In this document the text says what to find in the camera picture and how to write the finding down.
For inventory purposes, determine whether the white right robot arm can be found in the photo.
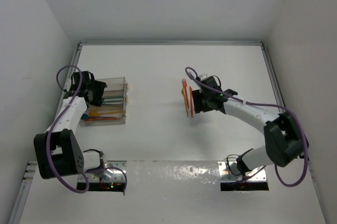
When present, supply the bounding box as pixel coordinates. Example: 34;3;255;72
192;76;309;177

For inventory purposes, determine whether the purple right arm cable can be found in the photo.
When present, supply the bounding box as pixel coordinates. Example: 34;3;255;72
184;66;309;188

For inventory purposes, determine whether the orange plastic knife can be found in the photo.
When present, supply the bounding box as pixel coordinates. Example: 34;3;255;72
189;86;194;118

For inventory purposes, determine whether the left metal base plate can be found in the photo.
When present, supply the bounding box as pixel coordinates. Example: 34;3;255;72
85;160;127;183

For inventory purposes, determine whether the orange plastic spoon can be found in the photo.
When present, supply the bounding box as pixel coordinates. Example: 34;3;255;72
85;118;120;121

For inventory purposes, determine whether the blue plastic spoon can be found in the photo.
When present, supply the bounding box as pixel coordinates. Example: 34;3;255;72
81;114;103;120

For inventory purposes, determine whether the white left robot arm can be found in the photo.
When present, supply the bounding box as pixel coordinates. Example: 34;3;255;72
34;71;107;179

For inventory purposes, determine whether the metal base plate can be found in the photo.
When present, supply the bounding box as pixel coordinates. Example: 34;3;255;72
85;160;127;183
217;160;267;183

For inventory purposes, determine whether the orange plastic fork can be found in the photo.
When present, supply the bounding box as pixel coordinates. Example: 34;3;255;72
182;78;188;100

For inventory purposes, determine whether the clear acrylic utensil organizer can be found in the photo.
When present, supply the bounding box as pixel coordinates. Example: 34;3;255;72
80;77;128;126

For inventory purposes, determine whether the yellow plastic spoon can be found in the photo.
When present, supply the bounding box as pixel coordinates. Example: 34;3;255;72
89;110;123;117

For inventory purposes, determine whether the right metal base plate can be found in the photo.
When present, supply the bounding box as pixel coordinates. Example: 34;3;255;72
217;160;267;183

